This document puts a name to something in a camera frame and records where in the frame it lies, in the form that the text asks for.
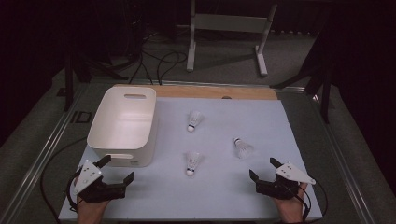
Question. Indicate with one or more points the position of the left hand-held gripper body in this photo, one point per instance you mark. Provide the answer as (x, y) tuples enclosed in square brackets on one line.
[(90, 186)]

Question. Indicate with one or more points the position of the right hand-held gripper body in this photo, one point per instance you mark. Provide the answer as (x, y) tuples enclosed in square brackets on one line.
[(280, 188)]

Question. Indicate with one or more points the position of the white shuttlecock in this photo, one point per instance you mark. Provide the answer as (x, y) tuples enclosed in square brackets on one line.
[(243, 148), (192, 161), (194, 119)]

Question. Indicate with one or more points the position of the white plastic bin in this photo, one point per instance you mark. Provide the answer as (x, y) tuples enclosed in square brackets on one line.
[(124, 124)]

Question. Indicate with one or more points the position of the person's right hand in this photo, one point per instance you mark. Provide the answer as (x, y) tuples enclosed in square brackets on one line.
[(291, 210)]

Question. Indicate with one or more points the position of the person's left hand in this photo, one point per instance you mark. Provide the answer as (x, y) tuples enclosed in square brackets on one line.
[(90, 213)]

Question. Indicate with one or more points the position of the pale blue table mat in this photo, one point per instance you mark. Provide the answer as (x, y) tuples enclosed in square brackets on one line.
[(218, 193)]

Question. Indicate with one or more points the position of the black metal stand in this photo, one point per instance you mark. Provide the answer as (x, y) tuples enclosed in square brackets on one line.
[(68, 90), (325, 99)]

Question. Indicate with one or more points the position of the wooden board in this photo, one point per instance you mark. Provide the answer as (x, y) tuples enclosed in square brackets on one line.
[(202, 92)]

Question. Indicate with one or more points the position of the white metal stand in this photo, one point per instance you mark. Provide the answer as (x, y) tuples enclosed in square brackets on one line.
[(229, 23)]

